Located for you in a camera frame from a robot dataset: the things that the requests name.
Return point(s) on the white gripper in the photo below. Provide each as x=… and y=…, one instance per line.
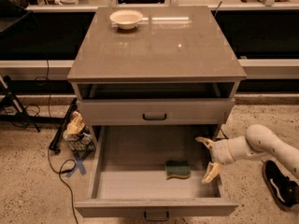
x=221, y=151

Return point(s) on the green yellow sponge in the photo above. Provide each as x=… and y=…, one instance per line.
x=177, y=169

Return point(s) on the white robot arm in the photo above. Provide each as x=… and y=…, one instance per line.
x=257, y=141

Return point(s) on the closed grey top drawer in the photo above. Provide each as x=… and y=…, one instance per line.
x=179, y=112

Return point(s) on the open grey middle drawer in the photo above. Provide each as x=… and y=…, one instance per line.
x=128, y=175

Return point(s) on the grey drawer cabinet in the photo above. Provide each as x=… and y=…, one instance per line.
x=173, y=53

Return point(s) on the black sneaker with white stripe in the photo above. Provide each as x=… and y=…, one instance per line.
x=284, y=191

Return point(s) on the white paper bowl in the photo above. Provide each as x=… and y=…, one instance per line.
x=126, y=19

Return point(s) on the black tripod stand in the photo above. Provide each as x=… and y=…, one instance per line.
x=13, y=109

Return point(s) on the metal lower drawer handle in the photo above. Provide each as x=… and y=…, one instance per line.
x=156, y=216

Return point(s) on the black drawer handle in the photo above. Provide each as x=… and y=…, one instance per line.
x=154, y=117

